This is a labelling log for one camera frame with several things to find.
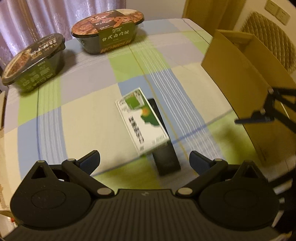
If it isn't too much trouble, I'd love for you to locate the green throat spray box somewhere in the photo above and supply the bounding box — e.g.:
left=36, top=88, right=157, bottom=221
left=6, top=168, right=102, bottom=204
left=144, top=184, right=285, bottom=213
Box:
left=115, top=88, right=170, bottom=156

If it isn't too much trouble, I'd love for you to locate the purple curtain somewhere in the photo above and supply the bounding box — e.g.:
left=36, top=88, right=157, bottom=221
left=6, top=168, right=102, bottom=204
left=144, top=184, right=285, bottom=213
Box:
left=1, top=0, right=126, bottom=69

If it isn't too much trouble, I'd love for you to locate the double wall socket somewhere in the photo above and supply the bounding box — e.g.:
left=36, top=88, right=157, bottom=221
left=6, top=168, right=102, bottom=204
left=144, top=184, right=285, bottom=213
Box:
left=264, top=0, right=290, bottom=26

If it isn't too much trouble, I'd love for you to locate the dark noodle bowl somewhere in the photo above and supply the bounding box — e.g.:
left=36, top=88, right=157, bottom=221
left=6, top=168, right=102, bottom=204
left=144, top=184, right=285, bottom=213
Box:
left=1, top=33, right=65, bottom=93
left=71, top=9, right=144, bottom=55

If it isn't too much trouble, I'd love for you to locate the right dark noodle bowl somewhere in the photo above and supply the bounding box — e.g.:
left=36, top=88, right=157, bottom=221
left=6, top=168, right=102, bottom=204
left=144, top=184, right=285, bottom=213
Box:
left=71, top=9, right=144, bottom=55

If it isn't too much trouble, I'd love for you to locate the wooden door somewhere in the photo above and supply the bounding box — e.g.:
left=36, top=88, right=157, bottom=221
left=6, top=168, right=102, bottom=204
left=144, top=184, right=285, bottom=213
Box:
left=183, top=0, right=246, bottom=35

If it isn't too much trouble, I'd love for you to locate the brown cardboard box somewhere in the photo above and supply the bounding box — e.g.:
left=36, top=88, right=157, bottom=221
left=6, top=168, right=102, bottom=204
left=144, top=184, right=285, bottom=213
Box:
left=202, top=30, right=295, bottom=167

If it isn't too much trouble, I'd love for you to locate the checked tablecloth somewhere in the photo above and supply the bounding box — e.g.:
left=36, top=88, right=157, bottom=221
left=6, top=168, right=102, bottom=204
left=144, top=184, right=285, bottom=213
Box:
left=0, top=18, right=292, bottom=209

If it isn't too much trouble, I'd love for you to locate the left dark noodle bowl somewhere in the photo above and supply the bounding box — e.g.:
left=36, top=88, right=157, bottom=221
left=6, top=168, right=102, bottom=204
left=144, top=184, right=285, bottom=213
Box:
left=1, top=33, right=65, bottom=93

